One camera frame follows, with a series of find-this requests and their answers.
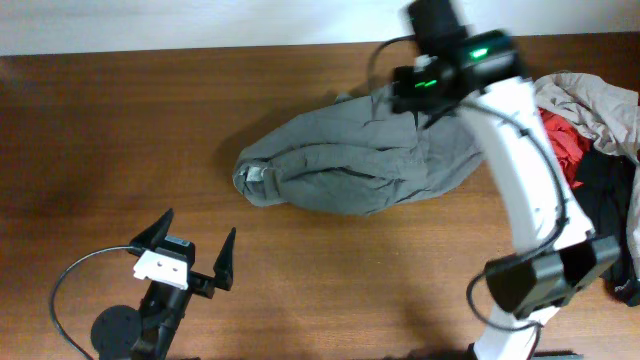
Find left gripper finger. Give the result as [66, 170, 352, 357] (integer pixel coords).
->
[130, 208, 174, 250]
[213, 227, 236, 291]

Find grey cargo shorts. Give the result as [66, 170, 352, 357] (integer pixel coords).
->
[232, 87, 483, 215]

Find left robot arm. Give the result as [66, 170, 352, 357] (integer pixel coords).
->
[90, 210, 236, 359]

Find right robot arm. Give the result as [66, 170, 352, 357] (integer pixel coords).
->
[391, 0, 620, 360]

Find red garment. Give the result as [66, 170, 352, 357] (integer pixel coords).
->
[538, 108, 591, 189]

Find beige garment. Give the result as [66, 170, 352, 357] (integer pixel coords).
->
[532, 72, 640, 281]

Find black garment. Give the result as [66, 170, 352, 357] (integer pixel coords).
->
[573, 150, 639, 307]

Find left black cable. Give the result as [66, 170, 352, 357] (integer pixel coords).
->
[48, 244, 139, 360]

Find black cable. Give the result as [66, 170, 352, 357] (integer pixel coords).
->
[367, 35, 571, 334]
[48, 244, 139, 360]

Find right black cable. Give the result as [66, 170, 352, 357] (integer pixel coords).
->
[367, 35, 571, 334]

